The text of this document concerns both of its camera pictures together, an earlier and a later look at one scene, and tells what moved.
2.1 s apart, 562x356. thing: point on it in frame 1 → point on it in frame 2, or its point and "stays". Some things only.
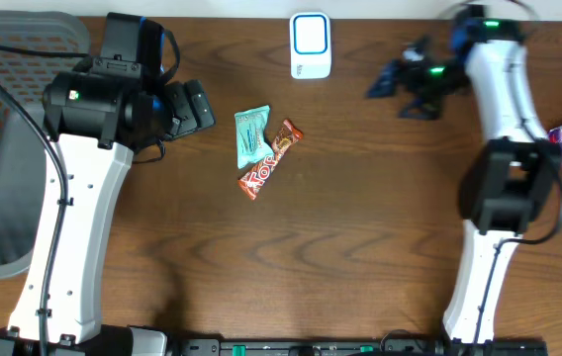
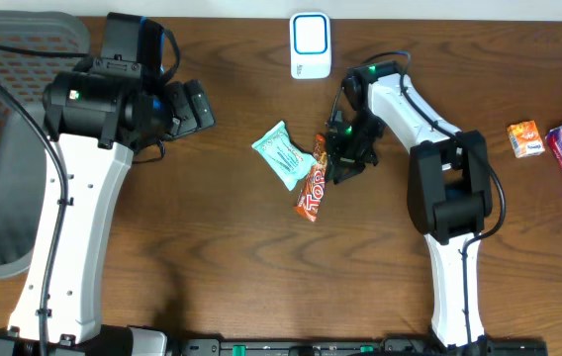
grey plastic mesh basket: [5, 148] stays
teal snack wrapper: [252, 146] → [289, 161]
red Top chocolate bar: [253, 183] → [309, 202]
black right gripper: [414, 70] → [339, 160]
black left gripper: [182, 110] stays
